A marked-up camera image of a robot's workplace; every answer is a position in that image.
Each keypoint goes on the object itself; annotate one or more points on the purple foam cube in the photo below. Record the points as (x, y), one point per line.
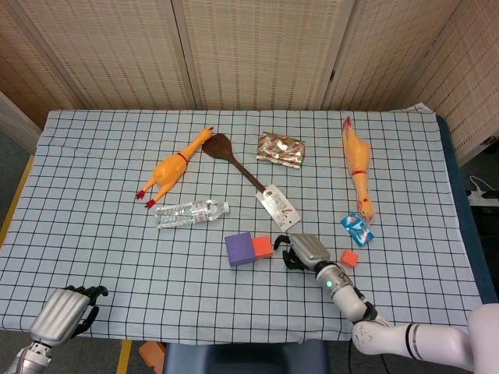
(239, 249)

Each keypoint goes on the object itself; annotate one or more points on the orange foam piece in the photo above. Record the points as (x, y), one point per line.
(152, 353)

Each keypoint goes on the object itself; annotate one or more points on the small orange foam cube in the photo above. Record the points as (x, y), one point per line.
(349, 259)

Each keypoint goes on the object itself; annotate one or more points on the checkered light blue tablecloth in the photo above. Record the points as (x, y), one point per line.
(97, 233)

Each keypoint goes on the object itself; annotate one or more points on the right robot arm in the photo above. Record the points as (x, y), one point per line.
(351, 300)

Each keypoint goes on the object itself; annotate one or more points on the clear plastic water bottle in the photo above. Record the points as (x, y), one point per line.
(183, 214)

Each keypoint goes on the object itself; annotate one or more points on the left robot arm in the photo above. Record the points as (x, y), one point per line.
(27, 360)

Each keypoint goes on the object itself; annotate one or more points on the white power strip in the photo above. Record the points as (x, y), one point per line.
(483, 196)

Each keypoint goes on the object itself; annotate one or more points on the dark blue padded seat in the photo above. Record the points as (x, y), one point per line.
(241, 358)

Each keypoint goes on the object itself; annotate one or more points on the metal screen hinge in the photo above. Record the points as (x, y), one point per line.
(332, 76)

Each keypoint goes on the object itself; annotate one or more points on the beige woven folding screen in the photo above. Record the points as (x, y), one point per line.
(253, 50)

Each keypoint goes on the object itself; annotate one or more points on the white paper spatula tag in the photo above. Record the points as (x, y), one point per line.
(278, 206)

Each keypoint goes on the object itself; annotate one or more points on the large orange foam cube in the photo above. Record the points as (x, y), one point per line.
(262, 247)

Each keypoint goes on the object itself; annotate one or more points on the bare yellow rubber chicken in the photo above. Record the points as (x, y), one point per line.
(169, 171)

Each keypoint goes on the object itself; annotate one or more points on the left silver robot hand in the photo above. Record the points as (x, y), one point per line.
(62, 315)

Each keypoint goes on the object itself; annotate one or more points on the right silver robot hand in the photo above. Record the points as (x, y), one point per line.
(310, 251)

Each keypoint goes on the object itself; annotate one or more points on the blue printed package card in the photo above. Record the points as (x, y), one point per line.
(356, 230)

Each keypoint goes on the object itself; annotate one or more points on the dark wooden spatula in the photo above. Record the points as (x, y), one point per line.
(218, 148)

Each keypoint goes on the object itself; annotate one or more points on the gold foil snack packet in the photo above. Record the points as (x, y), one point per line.
(280, 150)

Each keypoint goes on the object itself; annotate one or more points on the dark blue padded table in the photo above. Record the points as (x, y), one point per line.
(468, 233)

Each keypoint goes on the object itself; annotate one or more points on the bagged yellow rubber chicken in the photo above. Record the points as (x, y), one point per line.
(358, 156)

